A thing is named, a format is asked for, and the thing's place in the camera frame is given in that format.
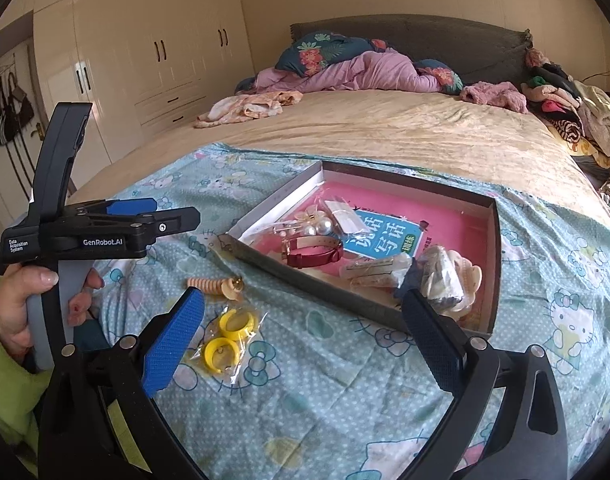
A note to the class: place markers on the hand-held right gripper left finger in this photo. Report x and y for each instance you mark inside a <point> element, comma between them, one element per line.
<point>177,340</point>

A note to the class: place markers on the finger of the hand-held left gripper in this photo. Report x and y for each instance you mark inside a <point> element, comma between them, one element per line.
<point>130,206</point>
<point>175,221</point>

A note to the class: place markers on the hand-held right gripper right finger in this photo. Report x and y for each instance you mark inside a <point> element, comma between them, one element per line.
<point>432,340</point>

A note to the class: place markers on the yellow hoop earring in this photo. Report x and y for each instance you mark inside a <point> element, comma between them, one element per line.
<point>224,322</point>
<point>208,355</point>

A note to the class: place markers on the bagged dark patterned hair clip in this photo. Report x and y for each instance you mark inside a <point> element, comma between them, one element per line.
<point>440,270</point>

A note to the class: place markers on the clear plastic earring bag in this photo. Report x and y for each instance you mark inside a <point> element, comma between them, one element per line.
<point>250,360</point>

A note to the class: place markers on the bagged earring card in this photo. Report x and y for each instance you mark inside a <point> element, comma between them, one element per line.
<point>285,231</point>

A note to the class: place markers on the clear plastic hair clip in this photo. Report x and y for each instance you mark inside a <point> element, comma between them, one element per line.
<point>306,215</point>

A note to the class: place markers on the shallow cardboard box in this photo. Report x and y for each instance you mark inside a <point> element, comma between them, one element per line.
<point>315,280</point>

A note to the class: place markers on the person's left forearm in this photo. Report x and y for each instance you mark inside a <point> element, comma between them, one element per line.
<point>5,385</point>

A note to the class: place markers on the person's left hand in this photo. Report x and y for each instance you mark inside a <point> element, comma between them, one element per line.
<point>10,300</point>

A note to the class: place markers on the hanging black handbag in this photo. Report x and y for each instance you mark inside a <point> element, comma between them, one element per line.
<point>5,125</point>

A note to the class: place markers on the hanging brown handbag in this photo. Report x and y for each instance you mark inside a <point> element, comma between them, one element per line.
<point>22,105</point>

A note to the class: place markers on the cream hair claw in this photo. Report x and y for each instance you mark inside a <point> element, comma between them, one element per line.
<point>469,270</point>

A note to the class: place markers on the clear packet with beige clips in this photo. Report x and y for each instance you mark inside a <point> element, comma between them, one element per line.
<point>375,270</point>

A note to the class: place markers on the pink book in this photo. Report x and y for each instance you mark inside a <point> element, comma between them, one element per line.
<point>450,230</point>

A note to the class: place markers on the cartoon cat printed blanket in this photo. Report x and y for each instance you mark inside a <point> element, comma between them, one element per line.
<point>335,410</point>

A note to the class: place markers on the cream wardrobe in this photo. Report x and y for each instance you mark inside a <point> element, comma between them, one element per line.
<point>135,60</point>

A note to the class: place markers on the peach printed garment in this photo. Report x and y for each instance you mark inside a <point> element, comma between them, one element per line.
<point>245,107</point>

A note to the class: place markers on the small clear plastic packet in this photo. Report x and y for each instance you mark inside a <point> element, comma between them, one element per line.
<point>345,220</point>

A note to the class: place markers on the beige bedspread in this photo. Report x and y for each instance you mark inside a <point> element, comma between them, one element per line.
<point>410,130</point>

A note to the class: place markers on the dark floral pillow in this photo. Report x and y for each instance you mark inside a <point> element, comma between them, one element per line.
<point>315,50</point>
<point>440,77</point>

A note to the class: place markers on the pink quilt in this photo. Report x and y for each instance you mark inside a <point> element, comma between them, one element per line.
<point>375,72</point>

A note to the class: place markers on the pink fuzzy garment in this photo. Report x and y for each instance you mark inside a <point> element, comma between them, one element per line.
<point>495,96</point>

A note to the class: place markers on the pile of clothes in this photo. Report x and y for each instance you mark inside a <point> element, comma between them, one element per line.
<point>585,110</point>

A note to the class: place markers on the dark grey headboard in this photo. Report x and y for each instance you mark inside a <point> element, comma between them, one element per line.
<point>460,45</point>

